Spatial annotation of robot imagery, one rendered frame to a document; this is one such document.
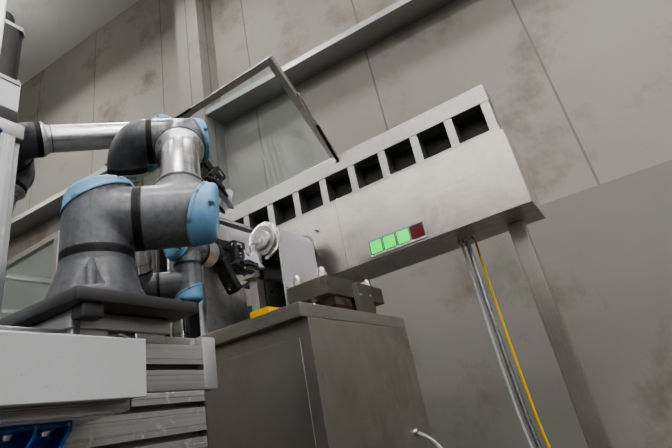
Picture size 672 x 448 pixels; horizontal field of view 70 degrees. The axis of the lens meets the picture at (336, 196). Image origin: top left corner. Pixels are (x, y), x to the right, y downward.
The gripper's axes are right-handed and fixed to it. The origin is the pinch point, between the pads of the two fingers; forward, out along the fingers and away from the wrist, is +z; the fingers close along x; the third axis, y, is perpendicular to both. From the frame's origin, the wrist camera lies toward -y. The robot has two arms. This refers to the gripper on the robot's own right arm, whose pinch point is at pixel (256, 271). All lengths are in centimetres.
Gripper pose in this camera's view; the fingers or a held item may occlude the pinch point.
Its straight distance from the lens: 164.5
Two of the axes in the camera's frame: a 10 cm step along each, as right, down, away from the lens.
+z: 5.3, 2.7, 8.0
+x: -8.3, 3.7, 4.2
